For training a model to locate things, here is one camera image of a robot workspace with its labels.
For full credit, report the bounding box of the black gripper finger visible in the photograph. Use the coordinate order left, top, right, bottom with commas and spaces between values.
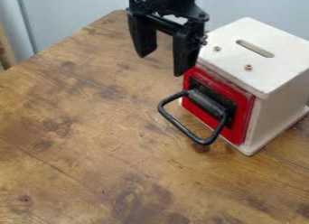
129, 12, 157, 58
173, 30, 201, 77

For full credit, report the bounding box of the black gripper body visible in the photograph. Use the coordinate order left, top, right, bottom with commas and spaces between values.
129, 0, 211, 45

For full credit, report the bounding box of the black metal drawer handle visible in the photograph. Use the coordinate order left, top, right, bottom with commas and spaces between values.
157, 89, 231, 145

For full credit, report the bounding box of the red drawer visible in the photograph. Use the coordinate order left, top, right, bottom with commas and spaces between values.
184, 67, 256, 145

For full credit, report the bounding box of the white wooden box cabinet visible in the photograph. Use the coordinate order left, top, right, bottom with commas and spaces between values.
196, 17, 309, 155

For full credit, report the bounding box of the wooden object at left edge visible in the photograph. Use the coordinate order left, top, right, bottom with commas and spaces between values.
0, 24, 18, 71

